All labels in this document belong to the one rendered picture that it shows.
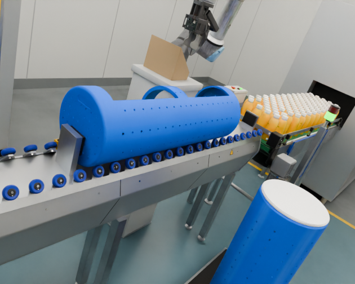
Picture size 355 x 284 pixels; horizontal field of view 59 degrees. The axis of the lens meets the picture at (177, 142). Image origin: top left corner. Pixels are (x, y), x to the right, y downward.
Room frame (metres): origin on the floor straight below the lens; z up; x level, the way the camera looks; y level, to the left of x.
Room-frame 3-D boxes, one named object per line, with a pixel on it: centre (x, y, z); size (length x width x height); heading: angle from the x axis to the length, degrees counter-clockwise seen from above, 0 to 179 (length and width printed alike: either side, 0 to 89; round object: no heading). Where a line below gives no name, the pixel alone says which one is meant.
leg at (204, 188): (2.03, -0.31, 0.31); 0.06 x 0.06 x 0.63; 55
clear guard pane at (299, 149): (2.42, -0.99, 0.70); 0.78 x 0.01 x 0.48; 145
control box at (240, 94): (2.38, -0.28, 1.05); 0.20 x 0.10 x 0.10; 145
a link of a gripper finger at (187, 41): (1.35, 0.09, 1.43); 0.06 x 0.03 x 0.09; 145
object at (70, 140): (0.95, 0.35, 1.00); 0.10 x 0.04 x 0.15; 55
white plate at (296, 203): (1.10, -0.52, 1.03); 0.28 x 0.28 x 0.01
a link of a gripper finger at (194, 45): (1.33, 0.07, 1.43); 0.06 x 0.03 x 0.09; 145
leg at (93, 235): (1.22, 0.25, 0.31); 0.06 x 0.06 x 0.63; 55
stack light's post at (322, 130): (2.16, -0.92, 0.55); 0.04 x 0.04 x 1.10; 55
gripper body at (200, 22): (1.34, 0.08, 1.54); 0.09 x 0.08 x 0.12; 145
